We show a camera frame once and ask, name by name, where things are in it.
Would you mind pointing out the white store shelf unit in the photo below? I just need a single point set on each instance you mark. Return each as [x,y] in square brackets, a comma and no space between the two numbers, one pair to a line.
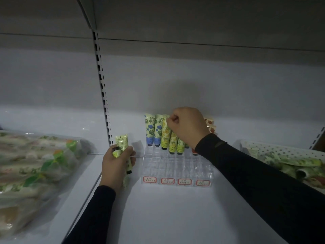
[203,83]

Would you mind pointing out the clear acrylic display rack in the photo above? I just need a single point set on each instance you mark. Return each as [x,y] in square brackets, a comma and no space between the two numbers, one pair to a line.
[177,168]

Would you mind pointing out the row of cream tubes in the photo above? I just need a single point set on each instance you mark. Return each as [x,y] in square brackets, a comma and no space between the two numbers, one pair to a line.
[149,129]

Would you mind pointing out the white perforated basket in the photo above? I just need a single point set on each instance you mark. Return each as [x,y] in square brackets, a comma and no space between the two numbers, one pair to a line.
[279,149]

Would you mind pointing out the clear bag of green sweets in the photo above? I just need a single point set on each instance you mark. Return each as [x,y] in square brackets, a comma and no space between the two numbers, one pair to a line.
[33,170]

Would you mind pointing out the person's left hand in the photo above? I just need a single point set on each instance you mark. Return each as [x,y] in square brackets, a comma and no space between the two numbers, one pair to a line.
[114,167]

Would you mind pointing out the person's right forearm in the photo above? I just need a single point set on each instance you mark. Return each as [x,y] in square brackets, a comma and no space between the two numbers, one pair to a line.
[254,182]

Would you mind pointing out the person's right hand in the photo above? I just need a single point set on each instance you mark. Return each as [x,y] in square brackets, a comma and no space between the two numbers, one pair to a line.
[190,127]

